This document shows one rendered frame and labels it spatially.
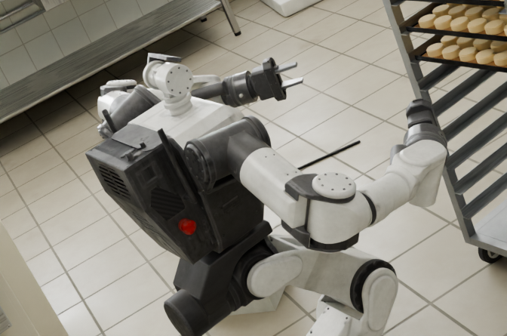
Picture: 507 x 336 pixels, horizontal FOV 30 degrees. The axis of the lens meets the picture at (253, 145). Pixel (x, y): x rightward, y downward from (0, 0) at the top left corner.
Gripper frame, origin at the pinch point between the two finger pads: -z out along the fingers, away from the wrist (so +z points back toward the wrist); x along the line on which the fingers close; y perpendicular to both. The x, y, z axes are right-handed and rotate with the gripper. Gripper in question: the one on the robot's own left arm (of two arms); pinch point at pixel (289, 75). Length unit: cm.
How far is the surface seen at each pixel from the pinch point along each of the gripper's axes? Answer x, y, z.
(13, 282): -45, 4, 115
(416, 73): -17.7, 18.3, -29.6
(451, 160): -49, 19, -31
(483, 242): -76, 13, -33
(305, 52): -91, 250, 57
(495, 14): -3, 7, -55
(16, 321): -22, -54, 75
